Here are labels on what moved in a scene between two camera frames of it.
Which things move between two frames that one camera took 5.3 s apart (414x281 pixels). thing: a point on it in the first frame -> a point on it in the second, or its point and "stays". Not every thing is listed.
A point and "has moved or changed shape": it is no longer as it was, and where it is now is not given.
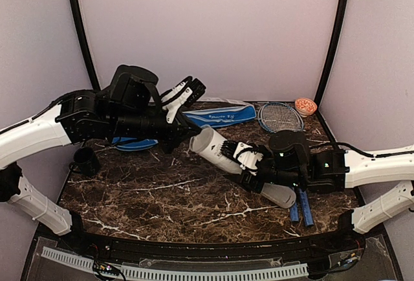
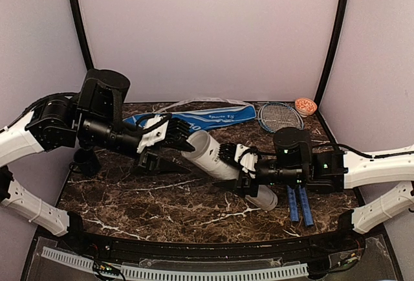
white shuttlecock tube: x=206 y=142 has moved or changed shape
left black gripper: x=181 y=133 -> x=149 y=164
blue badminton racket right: x=284 y=117 stays
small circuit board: x=105 y=269 stays
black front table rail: x=145 y=249 stays
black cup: x=85 y=162 stays
